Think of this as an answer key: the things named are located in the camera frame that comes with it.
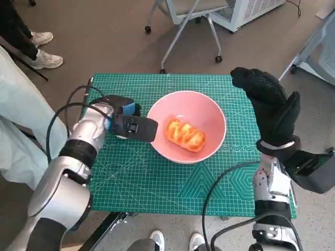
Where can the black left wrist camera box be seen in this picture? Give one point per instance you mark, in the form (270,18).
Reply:
(136,128)

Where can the pink bowl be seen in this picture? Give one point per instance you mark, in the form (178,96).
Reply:
(162,109)

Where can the light blue mesh chair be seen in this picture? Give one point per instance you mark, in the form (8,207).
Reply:
(319,52)

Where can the braided toy bread loaf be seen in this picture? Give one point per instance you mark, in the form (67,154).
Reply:
(185,134)

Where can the black metal table rail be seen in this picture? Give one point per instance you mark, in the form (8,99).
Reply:
(102,230)

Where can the grey office chair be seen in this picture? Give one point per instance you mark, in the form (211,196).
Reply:
(183,10)

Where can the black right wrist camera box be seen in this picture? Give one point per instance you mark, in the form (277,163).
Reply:
(308,172)

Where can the green cutting mat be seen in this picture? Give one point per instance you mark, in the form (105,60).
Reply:
(146,183)

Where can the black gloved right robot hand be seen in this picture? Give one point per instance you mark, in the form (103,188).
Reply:
(272,109)

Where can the black caster wheel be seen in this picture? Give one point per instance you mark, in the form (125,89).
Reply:
(330,152)

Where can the person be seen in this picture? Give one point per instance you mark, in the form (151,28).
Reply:
(13,26)
(157,238)
(21,104)

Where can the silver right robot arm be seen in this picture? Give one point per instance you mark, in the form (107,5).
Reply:
(272,183)

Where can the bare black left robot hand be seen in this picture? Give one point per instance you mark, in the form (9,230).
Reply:
(125,104)

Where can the white perforated cabinet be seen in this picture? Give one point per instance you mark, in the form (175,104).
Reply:
(251,10)

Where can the black rod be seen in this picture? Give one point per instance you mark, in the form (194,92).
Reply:
(31,68)

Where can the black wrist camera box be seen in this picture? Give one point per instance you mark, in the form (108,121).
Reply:
(308,172)
(136,128)

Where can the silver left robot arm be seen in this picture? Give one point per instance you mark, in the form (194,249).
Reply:
(60,188)

